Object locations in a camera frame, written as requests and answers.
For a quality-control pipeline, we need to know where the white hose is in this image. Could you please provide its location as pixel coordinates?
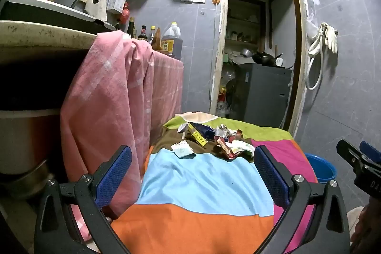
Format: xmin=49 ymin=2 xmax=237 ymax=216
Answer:
xmin=305 ymin=22 xmax=329 ymax=91

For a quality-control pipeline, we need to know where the large metal bowl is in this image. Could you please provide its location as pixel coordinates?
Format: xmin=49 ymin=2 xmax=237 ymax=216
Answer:
xmin=0 ymin=160 xmax=55 ymax=201

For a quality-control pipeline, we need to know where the large metal pot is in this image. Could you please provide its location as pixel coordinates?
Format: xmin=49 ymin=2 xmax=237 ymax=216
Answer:
xmin=0 ymin=110 xmax=64 ymax=175

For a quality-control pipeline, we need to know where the red bag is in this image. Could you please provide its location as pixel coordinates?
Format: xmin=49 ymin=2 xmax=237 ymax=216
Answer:
xmin=120 ymin=2 xmax=130 ymax=23

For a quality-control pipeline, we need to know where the white holder box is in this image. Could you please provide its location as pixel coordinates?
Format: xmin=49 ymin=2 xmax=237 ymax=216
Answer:
xmin=105 ymin=0 xmax=128 ymax=14

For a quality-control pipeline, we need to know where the white rubber glove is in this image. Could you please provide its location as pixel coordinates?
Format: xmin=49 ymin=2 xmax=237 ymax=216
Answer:
xmin=324 ymin=22 xmax=339 ymax=54

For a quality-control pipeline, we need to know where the blue plastic bucket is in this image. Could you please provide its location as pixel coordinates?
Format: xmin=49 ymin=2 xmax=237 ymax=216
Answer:
xmin=304 ymin=153 xmax=338 ymax=184

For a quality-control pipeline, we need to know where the tall dark bottle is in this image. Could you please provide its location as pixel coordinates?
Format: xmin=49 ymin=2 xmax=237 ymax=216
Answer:
xmin=126 ymin=17 xmax=136 ymax=39

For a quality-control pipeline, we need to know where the red wrapper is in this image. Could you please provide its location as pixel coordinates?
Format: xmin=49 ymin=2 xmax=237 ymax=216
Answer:
xmin=214 ymin=136 xmax=239 ymax=159

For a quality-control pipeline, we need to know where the large oil jug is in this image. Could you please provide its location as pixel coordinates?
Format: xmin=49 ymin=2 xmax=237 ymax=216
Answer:
xmin=161 ymin=21 xmax=183 ymax=60

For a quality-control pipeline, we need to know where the white plastic bag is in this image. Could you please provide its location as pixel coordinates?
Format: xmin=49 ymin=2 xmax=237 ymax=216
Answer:
xmin=216 ymin=90 xmax=231 ymax=118

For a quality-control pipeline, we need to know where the blue wrapper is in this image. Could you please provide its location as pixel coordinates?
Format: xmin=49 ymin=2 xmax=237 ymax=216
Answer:
xmin=193 ymin=123 xmax=218 ymax=141

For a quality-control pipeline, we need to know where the silver wrapper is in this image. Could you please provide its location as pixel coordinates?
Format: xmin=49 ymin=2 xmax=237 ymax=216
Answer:
xmin=215 ymin=124 xmax=239 ymax=138

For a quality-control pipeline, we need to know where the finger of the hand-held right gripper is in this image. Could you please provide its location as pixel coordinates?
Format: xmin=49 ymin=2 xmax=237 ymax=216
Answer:
xmin=336 ymin=139 xmax=374 ymax=171
xmin=359 ymin=141 xmax=381 ymax=165

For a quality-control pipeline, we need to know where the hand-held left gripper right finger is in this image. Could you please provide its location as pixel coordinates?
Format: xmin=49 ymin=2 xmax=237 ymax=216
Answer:
xmin=254 ymin=145 xmax=351 ymax=254

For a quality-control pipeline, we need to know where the pink checked cloth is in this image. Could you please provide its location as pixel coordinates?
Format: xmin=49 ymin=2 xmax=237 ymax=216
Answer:
xmin=60 ymin=30 xmax=184 ymax=243

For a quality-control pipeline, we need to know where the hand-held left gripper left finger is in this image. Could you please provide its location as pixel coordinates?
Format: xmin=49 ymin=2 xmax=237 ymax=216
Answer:
xmin=34 ymin=145 xmax=133 ymax=254

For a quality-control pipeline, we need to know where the colourful patchwork cloth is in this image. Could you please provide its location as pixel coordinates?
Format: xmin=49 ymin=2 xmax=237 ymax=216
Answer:
xmin=109 ymin=113 xmax=319 ymax=254

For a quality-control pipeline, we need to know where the person's right hand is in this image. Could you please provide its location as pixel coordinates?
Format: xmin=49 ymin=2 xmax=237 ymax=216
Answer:
xmin=347 ymin=206 xmax=368 ymax=245

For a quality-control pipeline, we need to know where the grey cabinet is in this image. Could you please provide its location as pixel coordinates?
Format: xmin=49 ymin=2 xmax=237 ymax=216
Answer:
xmin=235 ymin=63 xmax=294 ymax=127

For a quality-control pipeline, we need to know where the yellow box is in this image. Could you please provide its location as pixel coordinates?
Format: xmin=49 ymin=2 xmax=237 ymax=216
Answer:
xmin=186 ymin=122 xmax=208 ymax=147

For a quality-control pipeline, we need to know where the white packet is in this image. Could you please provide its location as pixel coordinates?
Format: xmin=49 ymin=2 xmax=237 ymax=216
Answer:
xmin=171 ymin=141 xmax=195 ymax=159
xmin=229 ymin=139 xmax=256 ymax=157

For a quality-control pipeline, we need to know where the white door frame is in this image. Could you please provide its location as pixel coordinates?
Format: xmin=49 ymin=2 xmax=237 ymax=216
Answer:
xmin=210 ymin=0 xmax=311 ymax=132

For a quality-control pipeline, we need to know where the black sink basin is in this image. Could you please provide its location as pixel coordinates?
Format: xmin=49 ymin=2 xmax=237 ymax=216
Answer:
xmin=0 ymin=0 xmax=116 ymax=32

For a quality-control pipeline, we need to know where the wooden shelf unit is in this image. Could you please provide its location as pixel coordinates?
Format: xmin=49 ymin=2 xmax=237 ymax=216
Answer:
xmin=225 ymin=0 xmax=267 ymax=49

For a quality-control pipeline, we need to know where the black wok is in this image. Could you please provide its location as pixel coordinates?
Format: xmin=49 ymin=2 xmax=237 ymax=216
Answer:
xmin=252 ymin=51 xmax=283 ymax=66

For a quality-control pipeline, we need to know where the white towel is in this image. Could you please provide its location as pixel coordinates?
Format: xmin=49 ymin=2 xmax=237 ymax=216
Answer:
xmin=84 ymin=0 xmax=108 ymax=22

